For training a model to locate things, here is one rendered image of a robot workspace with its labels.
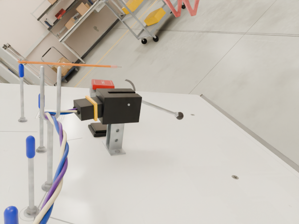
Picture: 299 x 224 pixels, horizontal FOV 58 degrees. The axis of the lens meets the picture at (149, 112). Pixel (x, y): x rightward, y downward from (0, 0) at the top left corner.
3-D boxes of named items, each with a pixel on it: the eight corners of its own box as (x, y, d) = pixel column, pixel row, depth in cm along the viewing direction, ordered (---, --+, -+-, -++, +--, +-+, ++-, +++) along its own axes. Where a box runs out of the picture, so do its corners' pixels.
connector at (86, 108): (112, 115, 39) (112, 102, 38) (79, 121, 36) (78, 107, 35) (104, 108, 41) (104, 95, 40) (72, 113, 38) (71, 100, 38)
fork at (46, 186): (57, 181, 33) (59, 64, 28) (59, 190, 31) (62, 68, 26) (39, 183, 32) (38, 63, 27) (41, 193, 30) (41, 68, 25)
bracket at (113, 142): (126, 154, 41) (129, 123, 39) (110, 156, 40) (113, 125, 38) (115, 140, 45) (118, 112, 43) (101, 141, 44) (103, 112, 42)
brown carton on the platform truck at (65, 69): (69, 66, 792) (59, 57, 777) (74, 65, 745) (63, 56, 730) (60, 76, 782) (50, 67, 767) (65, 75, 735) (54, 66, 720)
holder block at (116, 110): (139, 122, 40) (142, 97, 39) (102, 125, 38) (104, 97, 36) (128, 112, 44) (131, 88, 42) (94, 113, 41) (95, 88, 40)
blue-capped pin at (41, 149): (47, 152, 38) (48, 94, 35) (36, 154, 38) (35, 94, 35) (46, 147, 40) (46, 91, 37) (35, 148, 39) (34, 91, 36)
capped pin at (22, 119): (29, 121, 47) (27, 59, 43) (20, 123, 46) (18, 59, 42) (25, 118, 48) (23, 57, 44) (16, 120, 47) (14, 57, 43)
